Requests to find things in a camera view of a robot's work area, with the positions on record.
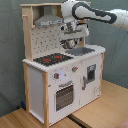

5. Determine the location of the small steel pot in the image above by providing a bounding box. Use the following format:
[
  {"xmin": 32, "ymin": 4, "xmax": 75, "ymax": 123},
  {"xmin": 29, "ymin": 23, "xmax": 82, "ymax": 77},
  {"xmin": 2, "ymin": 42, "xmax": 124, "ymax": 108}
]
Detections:
[{"xmin": 63, "ymin": 38, "xmax": 79, "ymax": 49}]

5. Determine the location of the white cabinet door with dispenser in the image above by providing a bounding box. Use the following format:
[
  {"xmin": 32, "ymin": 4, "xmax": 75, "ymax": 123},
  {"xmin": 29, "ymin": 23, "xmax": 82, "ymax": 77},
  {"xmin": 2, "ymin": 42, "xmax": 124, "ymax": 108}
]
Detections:
[{"xmin": 80, "ymin": 55, "xmax": 102, "ymax": 105}]

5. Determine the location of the grey range hood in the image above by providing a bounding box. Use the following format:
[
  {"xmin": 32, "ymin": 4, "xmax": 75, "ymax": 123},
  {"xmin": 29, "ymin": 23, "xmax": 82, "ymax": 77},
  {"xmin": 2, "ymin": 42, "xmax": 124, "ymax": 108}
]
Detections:
[{"xmin": 35, "ymin": 5, "xmax": 63, "ymax": 27}]

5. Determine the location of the wooden toy kitchen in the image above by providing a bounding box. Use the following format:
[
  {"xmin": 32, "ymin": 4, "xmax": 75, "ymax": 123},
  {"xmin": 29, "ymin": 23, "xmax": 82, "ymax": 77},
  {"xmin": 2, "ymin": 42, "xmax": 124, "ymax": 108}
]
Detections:
[{"xmin": 22, "ymin": 3, "xmax": 105, "ymax": 127}]

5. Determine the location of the white oven door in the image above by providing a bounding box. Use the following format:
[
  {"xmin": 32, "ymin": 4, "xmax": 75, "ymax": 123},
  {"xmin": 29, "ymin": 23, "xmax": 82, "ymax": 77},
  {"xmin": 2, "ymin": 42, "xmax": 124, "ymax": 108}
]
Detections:
[{"xmin": 49, "ymin": 80, "xmax": 79, "ymax": 125}]

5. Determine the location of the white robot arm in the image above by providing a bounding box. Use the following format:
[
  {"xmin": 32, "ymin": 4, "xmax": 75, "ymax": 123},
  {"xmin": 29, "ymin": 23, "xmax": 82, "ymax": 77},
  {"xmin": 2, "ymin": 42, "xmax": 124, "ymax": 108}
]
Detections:
[{"xmin": 61, "ymin": 0, "xmax": 128, "ymax": 40}]

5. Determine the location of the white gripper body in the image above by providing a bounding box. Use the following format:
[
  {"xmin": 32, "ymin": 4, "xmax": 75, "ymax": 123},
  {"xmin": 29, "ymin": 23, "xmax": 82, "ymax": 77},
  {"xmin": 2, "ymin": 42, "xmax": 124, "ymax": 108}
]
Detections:
[{"xmin": 60, "ymin": 22, "xmax": 89, "ymax": 40}]

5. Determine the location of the red stove knob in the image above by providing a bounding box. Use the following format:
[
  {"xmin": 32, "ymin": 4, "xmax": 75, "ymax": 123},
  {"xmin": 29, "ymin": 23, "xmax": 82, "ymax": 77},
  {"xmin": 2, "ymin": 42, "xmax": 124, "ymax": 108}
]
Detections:
[
  {"xmin": 54, "ymin": 73, "xmax": 60, "ymax": 79},
  {"xmin": 72, "ymin": 66, "xmax": 78, "ymax": 72}
]

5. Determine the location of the grey sink basin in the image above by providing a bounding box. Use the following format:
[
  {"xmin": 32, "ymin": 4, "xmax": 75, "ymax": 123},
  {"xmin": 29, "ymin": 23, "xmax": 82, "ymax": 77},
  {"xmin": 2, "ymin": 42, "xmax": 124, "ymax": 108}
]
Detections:
[{"xmin": 66, "ymin": 47, "xmax": 94, "ymax": 56}]

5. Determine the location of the black stovetop with red burners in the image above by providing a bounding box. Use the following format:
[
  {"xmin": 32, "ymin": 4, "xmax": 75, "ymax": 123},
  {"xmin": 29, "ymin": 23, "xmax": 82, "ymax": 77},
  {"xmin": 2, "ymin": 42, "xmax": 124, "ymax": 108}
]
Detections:
[{"xmin": 34, "ymin": 53, "xmax": 71, "ymax": 66}]

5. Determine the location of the green backdrop curtain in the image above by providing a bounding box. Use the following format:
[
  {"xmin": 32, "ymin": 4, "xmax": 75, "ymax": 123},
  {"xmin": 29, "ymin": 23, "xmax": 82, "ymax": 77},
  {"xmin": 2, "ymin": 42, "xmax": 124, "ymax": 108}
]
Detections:
[{"xmin": 0, "ymin": 0, "xmax": 128, "ymax": 117}]

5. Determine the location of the left red stove knob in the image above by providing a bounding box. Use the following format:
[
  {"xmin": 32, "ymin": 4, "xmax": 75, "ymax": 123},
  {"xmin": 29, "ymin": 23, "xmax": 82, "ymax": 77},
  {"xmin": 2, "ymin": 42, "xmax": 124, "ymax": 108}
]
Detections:
[{"xmin": 54, "ymin": 73, "xmax": 60, "ymax": 79}]

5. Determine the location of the right red stove knob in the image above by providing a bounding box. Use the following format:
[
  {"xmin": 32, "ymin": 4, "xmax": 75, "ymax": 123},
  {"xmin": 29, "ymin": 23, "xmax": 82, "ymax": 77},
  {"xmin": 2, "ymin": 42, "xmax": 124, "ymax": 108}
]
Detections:
[{"xmin": 72, "ymin": 66, "xmax": 78, "ymax": 72}]

